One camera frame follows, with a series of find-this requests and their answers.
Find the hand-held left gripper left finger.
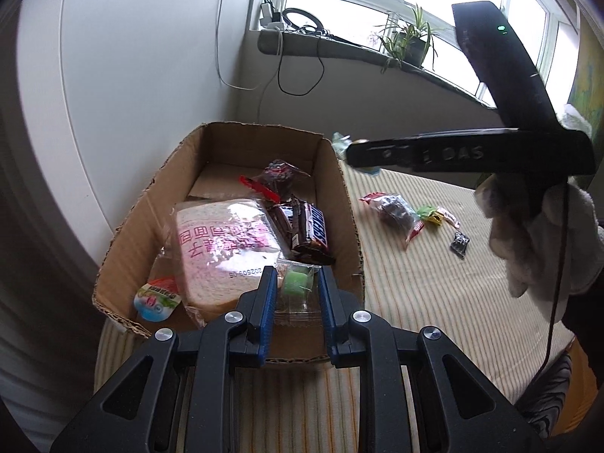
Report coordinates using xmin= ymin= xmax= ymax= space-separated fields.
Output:
xmin=49 ymin=265 xmax=279 ymax=453

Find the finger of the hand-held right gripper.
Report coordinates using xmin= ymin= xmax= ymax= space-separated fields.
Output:
xmin=346 ymin=136 xmax=421 ymax=171

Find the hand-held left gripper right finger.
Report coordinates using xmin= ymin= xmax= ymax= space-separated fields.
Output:
xmin=317 ymin=267 xmax=548 ymax=453

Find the green candy clear wrapper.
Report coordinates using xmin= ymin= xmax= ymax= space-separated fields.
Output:
xmin=274 ymin=259 xmax=322 ymax=327

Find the sliced bread packet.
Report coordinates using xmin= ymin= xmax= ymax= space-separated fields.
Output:
xmin=160 ymin=197 xmax=291 ymax=331

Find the brown chocolate bar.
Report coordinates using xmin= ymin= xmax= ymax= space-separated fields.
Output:
xmin=267 ymin=197 xmax=337 ymax=265

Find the chocolate cake clear packet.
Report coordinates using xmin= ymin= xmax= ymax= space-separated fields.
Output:
xmin=359 ymin=192 xmax=425 ymax=248
xmin=239 ymin=159 xmax=312 ymax=203

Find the pink jelly cup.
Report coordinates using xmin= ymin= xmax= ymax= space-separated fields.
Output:
xmin=133 ymin=277 xmax=184 ymax=322

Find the brown cardboard box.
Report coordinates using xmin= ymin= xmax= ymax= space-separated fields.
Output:
xmin=92 ymin=122 xmax=366 ymax=364

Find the person's right hand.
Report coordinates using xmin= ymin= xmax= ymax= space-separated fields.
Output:
xmin=474 ymin=172 xmax=604 ymax=307

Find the striped bed sheet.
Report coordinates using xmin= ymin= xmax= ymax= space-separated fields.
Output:
xmin=94 ymin=165 xmax=600 ymax=453

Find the potted spider plant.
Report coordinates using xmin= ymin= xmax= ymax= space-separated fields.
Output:
xmin=375 ymin=5 xmax=447 ymax=74

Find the small black snack packet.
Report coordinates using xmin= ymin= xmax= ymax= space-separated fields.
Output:
xmin=448 ymin=231 xmax=473 ymax=259

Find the grey windowsill cloth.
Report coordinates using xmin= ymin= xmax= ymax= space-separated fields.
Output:
xmin=257 ymin=28 xmax=501 ymax=111

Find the white framed window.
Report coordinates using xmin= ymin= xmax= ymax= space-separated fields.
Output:
xmin=269 ymin=0 xmax=581 ymax=105

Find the white power strip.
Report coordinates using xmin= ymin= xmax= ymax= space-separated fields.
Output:
xmin=259 ymin=0 xmax=284 ymax=31

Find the black white striped cloth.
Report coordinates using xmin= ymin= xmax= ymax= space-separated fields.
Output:
xmin=516 ymin=349 xmax=598 ymax=439

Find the white wardrobe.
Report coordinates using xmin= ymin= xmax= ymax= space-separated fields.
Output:
xmin=14 ymin=0 xmax=265 ymax=293

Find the wall map poster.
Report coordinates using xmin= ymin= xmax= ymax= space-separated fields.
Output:
xmin=566 ymin=14 xmax=604 ymax=128

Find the black power cable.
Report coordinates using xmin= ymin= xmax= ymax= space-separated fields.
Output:
xmin=277 ymin=33 xmax=326 ymax=97

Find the black ring light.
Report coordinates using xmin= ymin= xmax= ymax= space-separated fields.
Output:
xmin=280 ymin=7 xmax=324 ymax=36

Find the white cable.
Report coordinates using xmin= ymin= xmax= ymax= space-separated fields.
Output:
xmin=214 ymin=0 xmax=279 ymax=92

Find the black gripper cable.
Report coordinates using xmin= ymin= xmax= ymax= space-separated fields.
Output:
xmin=540 ymin=182 xmax=569 ymax=383

